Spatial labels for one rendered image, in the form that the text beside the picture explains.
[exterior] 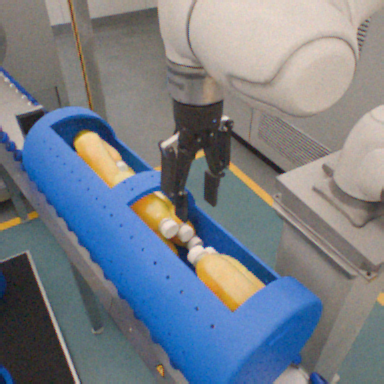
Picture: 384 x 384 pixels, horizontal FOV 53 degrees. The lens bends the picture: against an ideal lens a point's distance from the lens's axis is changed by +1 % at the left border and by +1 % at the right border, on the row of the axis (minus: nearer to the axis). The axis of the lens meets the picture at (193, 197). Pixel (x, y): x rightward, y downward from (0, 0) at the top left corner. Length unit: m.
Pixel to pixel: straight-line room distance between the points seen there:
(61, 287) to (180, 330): 1.63
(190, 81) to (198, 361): 0.45
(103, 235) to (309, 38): 0.65
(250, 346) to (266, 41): 0.47
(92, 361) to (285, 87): 1.82
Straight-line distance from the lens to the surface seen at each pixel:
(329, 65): 0.34
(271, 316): 0.67
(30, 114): 1.56
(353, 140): 1.02
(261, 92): 0.35
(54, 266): 2.41
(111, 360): 2.02
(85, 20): 1.71
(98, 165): 1.07
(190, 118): 0.56
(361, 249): 1.04
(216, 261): 0.76
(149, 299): 0.77
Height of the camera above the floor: 1.79
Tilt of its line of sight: 42 degrees down
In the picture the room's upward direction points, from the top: straight up
